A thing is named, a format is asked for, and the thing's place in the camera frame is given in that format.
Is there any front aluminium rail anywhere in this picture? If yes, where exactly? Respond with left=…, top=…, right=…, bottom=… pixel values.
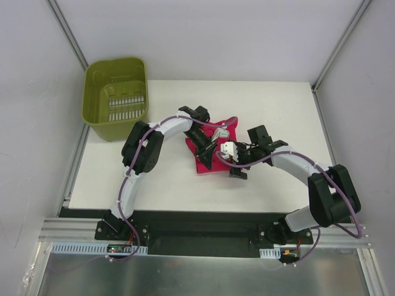
left=38, top=217, right=373, bottom=249

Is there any olive green plastic basket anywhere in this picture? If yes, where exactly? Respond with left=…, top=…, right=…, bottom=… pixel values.
left=81, top=57, right=149, bottom=142

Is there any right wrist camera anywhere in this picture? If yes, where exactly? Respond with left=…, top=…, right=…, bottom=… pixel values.
left=220, top=141, right=238, bottom=162

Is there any right back frame post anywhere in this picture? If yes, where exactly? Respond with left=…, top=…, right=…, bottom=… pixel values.
left=311, top=0, right=373, bottom=93

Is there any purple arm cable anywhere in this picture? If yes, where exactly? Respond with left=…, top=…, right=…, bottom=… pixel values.
left=46, top=109, right=238, bottom=272
left=215, top=150, right=367, bottom=272

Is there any white cable duct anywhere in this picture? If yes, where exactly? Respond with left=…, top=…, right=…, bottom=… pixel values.
left=259, top=247, right=281, bottom=260
left=52, top=242, right=148, bottom=256

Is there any pink t shirt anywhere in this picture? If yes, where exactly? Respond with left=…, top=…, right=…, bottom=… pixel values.
left=185, top=115, right=240, bottom=176

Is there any frame post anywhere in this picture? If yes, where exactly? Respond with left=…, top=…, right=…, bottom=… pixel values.
left=311, top=0, right=373, bottom=93
left=46, top=0, right=89, bottom=71

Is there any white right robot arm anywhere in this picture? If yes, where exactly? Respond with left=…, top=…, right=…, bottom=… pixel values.
left=218, top=125, right=361, bottom=245

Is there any left white cable duct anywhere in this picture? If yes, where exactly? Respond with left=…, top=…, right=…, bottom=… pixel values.
left=52, top=242, right=148, bottom=256

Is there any right white cable duct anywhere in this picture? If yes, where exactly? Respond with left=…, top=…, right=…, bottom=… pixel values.
left=259, top=247, right=281, bottom=260

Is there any left back frame post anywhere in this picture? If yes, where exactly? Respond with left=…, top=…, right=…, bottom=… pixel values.
left=46, top=0, right=89, bottom=71

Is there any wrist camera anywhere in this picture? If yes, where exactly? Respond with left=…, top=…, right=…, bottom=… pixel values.
left=220, top=141, right=238, bottom=162
left=211, top=128, right=230, bottom=141

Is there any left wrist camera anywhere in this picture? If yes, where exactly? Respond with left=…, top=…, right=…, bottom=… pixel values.
left=211, top=128, right=230, bottom=141

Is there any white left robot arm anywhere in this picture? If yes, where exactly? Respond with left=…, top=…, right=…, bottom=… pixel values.
left=95, top=106, right=217, bottom=240

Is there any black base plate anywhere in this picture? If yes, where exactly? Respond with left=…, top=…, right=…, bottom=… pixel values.
left=60, top=208, right=325, bottom=258

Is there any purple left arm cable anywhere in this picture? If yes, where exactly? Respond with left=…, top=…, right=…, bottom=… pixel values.
left=46, top=109, right=238, bottom=272

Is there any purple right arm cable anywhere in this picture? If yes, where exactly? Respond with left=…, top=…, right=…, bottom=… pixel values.
left=215, top=150, right=367, bottom=272

